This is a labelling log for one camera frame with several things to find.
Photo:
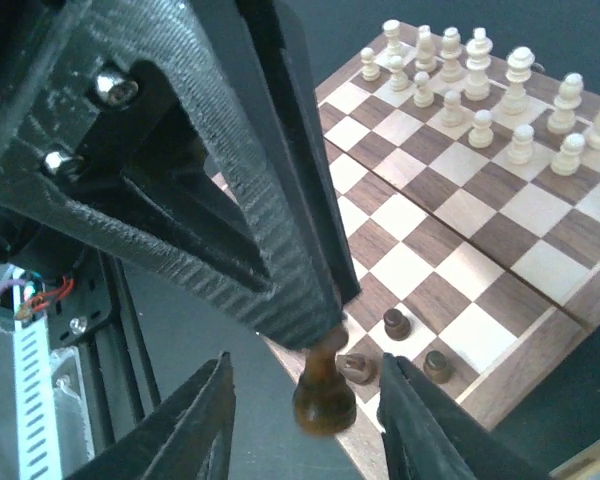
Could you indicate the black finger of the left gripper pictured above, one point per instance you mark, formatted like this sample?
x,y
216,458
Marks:
x,y
280,43

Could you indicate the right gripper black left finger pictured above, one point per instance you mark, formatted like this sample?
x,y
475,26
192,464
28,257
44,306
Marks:
x,y
189,435

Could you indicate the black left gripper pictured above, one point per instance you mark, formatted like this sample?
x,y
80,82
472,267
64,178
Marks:
x,y
146,130

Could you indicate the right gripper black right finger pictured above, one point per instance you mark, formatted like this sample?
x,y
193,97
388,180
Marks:
x,y
427,435

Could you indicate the dark chess piece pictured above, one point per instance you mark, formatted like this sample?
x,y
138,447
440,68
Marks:
x,y
436,367
357,368
323,403

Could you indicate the dark pawn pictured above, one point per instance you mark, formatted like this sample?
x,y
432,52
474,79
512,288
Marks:
x,y
396,325

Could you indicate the wooden chess board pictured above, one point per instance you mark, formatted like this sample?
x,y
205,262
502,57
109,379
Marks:
x,y
496,265

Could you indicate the white pawn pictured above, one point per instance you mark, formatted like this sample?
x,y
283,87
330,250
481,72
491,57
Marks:
x,y
452,114
568,159
481,134
423,96
521,146
399,80
370,69

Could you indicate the white rook piece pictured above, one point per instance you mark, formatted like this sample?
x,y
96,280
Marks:
x,y
391,30

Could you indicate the white bishop piece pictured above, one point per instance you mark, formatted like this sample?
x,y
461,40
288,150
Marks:
x,y
563,118
452,48

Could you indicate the white king piece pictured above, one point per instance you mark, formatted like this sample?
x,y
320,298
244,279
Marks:
x,y
478,61

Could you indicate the white queen piece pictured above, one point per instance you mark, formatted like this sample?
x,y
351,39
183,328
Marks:
x,y
519,63

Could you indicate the white slotted cable duct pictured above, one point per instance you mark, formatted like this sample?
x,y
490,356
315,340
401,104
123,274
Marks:
x,y
36,422

